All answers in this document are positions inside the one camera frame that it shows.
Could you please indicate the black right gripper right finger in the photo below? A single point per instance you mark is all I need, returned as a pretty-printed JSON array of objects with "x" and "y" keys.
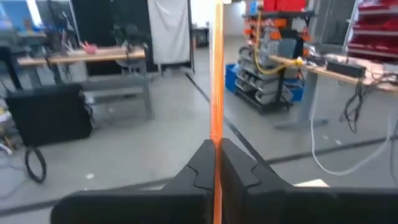
[{"x": 295, "y": 205}]

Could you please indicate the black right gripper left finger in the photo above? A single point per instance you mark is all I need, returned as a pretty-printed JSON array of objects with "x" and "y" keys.
[{"x": 140, "y": 205}]

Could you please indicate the orange straw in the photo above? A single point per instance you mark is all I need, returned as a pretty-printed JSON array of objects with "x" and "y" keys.
[{"x": 217, "y": 77}]

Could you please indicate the black case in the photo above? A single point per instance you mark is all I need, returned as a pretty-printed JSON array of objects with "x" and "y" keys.
[{"x": 49, "y": 115}]

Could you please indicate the wooden desk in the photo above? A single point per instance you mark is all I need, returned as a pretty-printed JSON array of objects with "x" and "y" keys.
[{"x": 320, "y": 73}]

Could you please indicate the blue bin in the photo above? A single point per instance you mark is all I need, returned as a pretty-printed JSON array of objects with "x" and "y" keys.
[{"x": 230, "y": 79}]

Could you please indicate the black power strip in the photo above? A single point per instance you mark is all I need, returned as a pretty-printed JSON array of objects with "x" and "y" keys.
[{"x": 345, "y": 69}]

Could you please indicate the storage cart with bins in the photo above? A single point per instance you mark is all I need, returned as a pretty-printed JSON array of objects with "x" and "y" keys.
[{"x": 267, "y": 62}]

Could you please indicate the wooden workbench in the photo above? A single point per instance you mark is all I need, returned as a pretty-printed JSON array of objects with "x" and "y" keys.
[{"x": 81, "y": 57}]

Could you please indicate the small pink object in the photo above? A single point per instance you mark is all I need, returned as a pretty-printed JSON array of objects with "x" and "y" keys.
[{"x": 90, "y": 48}]

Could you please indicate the white curtain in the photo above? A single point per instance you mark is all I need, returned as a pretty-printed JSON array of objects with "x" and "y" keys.
[{"x": 169, "y": 31}]

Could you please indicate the black partition panel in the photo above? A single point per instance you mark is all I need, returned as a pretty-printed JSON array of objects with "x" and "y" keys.
[{"x": 102, "y": 25}]

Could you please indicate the red bin shelf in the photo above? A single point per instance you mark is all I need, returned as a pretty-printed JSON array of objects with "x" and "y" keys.
[{"x": 373, "y": 31}]

